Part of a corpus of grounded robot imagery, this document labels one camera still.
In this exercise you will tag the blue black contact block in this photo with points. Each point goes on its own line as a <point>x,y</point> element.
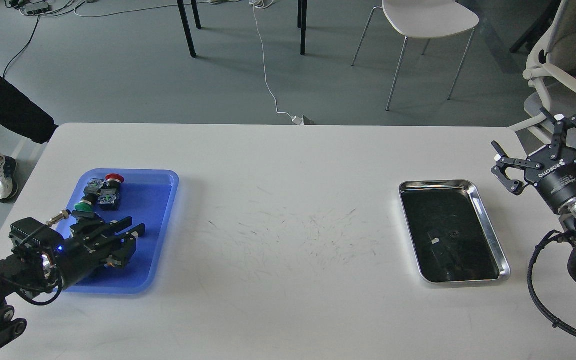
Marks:
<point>93,187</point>

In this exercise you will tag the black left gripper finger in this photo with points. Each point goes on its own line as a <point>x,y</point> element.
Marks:
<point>90,227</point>
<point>121,249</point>

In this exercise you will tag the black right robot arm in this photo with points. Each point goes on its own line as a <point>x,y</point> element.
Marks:
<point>514,175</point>

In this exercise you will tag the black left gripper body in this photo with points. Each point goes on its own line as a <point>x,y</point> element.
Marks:
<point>77,258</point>

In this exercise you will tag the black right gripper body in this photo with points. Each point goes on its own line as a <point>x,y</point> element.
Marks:
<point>555,180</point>

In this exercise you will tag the white grey office chair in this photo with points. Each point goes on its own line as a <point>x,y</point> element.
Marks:
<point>551,71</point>

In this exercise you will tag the red mushroom push button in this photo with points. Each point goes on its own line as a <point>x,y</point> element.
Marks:
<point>110,193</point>

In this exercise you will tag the white blue sneaker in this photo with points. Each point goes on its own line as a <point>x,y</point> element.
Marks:
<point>8,185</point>

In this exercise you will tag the stainless steel tray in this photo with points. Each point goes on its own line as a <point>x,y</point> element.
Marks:
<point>452,236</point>

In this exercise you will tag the white plastic chair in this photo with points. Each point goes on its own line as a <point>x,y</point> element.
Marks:
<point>425,19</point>

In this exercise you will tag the green push button switch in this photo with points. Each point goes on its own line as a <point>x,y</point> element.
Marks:
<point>86,204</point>

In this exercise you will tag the blue plastic tray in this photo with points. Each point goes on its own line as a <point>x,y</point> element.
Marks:
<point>148,197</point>

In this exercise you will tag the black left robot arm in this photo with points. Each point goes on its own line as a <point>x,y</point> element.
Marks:
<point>51,257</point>

